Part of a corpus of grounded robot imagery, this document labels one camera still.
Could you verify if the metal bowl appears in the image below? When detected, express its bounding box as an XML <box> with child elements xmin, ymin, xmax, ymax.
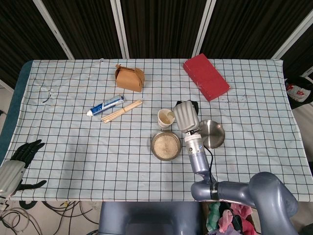
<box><xmin>150</xmin><ymin>130</ymin><xmax>183</xmax><ymax>162</ymax></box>

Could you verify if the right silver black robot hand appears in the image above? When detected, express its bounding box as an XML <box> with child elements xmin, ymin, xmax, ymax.
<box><xmin>173</xmin><ymin>99</ymin><xmax>200</xmax><ymax>134</ymax></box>

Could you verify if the white paper cup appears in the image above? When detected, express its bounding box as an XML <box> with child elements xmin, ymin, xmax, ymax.
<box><xmin>157</xmin><ymin>109</ymin><xmax>176</xmax><ymax>129</ymax></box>

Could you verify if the black floor cable tangle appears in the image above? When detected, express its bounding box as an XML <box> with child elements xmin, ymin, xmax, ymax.
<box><xmin>0</xmin><ymin>200</ymin><xmax>101</xmax><ymax>235</ymax></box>

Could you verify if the brown paper gable box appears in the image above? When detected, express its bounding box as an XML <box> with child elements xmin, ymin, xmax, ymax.
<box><xmin>114</xmin><ymin>64</ymin><xmax>145</xmax><ymax>93</ymax></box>

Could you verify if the flat red box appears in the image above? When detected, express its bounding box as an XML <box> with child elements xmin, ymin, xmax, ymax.
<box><xmin>183</xmin><ymin>54</ymin><xmax>231</xmax><ymax>102</ymax></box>

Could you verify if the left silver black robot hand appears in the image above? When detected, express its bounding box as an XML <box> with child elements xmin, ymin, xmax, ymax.
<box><xmin>0</xmin><ymin>139</ymin><xmax>47</xmax><ymax>195</ymax></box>

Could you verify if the white partition frame post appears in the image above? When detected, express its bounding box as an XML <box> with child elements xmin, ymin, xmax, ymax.
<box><xmin>192</xmin><ymin>0</ymin><xmax>217</xmax><ymax>59</ymax></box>
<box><xmin>270</xmin><ymin>11</ymin><xmax>313</xmax><ymax>60</ymax></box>
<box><xmin>110</xmin><ymin>0</ymin><xmax>130</xmax><ymax>59</ymax></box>
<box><xmin>32</xmin><ymin>0</ymin><xmax>75</xmax><ymax>60</ymax></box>

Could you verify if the white raw rice heap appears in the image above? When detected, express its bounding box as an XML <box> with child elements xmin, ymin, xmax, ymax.
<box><xmin>153</xmin><ymin>134</ymin><xmax>179</xmax><ymax>159</ymax></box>

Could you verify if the wrapped wooden stick bundle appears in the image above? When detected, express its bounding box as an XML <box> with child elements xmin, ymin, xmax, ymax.
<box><xmin>101</xmin><ymin>98</ymin><xmax>144</xmax><ymax>124</ymax></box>

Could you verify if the pile of coloured cloths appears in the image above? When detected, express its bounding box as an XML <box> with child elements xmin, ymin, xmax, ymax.
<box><xmin>205</xmin><ymin>201</ymin><xmax>257</xmax><ymax>235</ymax></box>

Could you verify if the blue white toothpaste tube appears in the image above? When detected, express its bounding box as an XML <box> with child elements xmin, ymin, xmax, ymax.
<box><xmin>87</xmin><ymin>94</ymin><xmax>127</xmax><ymax>117</ymax></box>

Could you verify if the light blue checked tablecloth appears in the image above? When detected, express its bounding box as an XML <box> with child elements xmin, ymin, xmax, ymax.
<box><xmin>0</xmin><ymin>58</ymin><xmax>313</xmax><ymax>203</ymax></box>

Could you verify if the grey-blue robot torso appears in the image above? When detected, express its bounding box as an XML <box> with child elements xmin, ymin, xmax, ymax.
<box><xmin>98</xmin><ymin>201</ymin><xmax>203</xmax><ymax>235</ymax></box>

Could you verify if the shallow metal plate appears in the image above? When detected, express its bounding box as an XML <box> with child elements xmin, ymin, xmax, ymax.
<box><xmin>198</xmin><ymin>119</ymin><xmax>225</xmax><ymax>149</ymax></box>

